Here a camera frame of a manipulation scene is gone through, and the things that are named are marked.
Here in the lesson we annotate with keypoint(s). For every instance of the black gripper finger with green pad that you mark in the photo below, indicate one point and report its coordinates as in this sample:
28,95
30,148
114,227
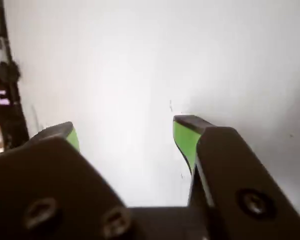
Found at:
47,180
235,175

